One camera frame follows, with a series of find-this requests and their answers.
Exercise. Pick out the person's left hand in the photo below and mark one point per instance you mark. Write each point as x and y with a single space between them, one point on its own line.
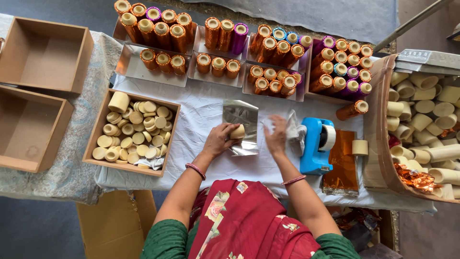
217 140

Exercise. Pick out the person's right hand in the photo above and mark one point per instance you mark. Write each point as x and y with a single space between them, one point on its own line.
276 136

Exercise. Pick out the person's right fingers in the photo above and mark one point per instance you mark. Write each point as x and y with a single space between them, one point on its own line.
276 122

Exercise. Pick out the person's left fingers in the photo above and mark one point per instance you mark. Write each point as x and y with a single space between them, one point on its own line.
227 127

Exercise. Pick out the bare cream cardboard tube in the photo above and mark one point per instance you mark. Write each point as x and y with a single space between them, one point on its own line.
238 132

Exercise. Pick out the white crumpled plastic bag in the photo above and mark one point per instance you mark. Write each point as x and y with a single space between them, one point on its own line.
293 129

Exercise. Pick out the silver foil sheet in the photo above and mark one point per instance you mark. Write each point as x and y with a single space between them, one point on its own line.
242 115

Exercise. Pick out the white tablecloth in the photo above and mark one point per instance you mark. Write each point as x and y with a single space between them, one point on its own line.
201 108

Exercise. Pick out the group of foil wrapped tubes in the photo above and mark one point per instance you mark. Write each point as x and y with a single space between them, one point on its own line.
341 66
275 82
158 25
276 46

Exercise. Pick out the blue tape dispenser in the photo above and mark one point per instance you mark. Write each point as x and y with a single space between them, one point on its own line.
312 151

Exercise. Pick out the pink bangle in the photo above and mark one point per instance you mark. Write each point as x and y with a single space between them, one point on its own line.
196 171
294 180

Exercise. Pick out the white tape roll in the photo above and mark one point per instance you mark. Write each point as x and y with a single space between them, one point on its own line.
329 137

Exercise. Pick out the orange foil wrapped tube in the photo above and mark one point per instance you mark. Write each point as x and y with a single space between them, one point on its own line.
203 63
350 110
233 68
178 64
163 62
148 58
225 35
212 33
218 66

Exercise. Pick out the pack of orange foil sheets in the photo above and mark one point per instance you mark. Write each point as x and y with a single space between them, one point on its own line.
341 162

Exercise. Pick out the small white cloth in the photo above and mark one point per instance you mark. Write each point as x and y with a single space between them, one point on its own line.
152 162

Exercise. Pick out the short cream cardboard tube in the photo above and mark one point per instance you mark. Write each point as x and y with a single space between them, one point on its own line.
360 148

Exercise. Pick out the heap of cream round caps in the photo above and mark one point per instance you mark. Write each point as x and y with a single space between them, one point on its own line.
138 136

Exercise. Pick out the purple foil wrapped tube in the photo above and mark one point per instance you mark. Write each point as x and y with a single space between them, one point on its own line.
239 38

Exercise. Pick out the red floral scarf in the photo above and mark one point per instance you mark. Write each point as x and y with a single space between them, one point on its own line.
244 223

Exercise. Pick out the grey floor mat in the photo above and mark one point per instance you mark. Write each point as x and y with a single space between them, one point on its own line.
294 16

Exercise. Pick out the wide cream cardboard tube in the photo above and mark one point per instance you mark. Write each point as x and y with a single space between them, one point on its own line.
118 101

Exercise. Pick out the heap of foil bags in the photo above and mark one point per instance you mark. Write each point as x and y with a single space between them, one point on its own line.
354 225

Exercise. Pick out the green blouse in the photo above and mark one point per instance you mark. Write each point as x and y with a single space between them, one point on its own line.
165 241

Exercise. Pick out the wooden box of caps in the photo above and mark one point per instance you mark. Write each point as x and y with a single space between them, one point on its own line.
94 144

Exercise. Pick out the carton of bare cream tubes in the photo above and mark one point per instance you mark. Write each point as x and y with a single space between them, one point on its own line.
424 126

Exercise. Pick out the brown cardboard carton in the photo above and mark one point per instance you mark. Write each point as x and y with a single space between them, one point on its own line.
115 225

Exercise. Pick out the crumpled orange foil scrap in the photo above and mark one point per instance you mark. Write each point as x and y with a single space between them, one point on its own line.
417 180

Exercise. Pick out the grey patterned tablecloth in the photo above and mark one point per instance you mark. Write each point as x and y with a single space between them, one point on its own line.
75 172

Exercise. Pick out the stack of silver trays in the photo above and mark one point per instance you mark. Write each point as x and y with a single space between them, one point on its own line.
427 59

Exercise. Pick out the grey metal pole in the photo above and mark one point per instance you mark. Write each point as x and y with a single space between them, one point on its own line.
409 26

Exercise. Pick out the empty brown wooden box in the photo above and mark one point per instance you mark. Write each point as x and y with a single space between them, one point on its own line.
45 54
32 129

